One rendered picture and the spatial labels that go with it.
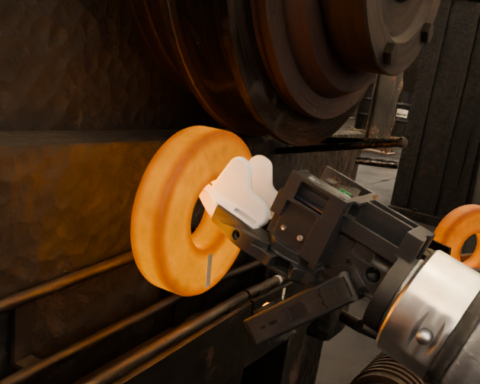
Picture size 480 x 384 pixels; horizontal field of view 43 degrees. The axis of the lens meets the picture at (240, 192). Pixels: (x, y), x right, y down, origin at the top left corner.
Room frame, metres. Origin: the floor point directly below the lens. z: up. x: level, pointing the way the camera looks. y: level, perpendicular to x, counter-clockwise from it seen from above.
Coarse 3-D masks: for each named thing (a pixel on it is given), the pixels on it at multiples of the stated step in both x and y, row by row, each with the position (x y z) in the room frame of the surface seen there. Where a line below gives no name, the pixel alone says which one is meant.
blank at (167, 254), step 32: (192, 128) 0.54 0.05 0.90; (160, 160) 0.50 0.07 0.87; (192, 160) 0.50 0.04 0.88; (224, 160) 0.55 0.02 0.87; (160, 192) 0.48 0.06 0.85; (192, 192) 0.51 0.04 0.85; (160, 224) 0.48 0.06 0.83; (160, 256) 0.48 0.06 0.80; (192, 256) 0.52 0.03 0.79; (224, 256) 0.57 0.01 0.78; (192, 288) 0.53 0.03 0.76
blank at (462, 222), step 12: (468, 204) 1.07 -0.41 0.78; (456, 216) 1.04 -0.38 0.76; (468, 216) 1.04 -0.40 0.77; (444, 228) 1.03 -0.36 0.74; (456, 228) 1.03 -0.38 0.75; (468, 228) 1.04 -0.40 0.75; (444, 240) 1.02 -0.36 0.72; (456, 240) 1.03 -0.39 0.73; (456, 252) 1.03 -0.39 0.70; (468, 264) 1.07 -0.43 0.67
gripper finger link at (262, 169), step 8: (256, 160) 0.54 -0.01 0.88; (264, 160) 0.54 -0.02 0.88; (256, 168) 0.54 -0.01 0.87; (264, 168) 0.54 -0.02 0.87; (272, 168) 0.54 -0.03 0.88; (256, 176) 0.54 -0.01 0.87; (264, 176) 0.54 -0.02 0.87; (272, 176) 0.54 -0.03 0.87; (256, 184) 0.54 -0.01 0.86; (264, 184) 0.54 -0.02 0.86; (272, 184) 0.54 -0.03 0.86; (256, 192) 0.54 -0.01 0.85; (264, 192) 0.54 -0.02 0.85; (272, 192) 0.53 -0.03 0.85; (272, 200) 0.53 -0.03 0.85; (272, 216) 0.53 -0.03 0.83
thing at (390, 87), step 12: (384, 84) 9.45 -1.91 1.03; (396, 84) 9.29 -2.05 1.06; (372, 96) 9.40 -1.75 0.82; (384, 96) 9.43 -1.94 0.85; (396, 96) 9.39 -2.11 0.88; (372, 108) 9.44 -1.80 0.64; (384, 108) 9.41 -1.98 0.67; (372, 120) 9.49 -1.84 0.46; (384, 120) 9.39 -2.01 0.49; (372, 132) 9.47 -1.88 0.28; (384, 132) 9.25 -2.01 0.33
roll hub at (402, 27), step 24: (336, 0) 0.59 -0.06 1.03; (360, 0) 0.58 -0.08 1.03; (384, 0) 0.65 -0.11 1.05; (408, 0) 0.68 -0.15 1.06; (432, 0) 0.76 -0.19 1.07; (336, 24) 0.61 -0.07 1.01; (360, 24) 0.59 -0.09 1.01; (384, 24) 0.63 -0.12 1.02; (408, 24) 0.73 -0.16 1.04; (336, 48) 0.64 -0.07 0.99; (360, 48) 0.62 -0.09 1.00; (384, 48) 0.64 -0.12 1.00; (408, 48) 0.71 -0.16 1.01; (384, 72) 0.66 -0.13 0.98
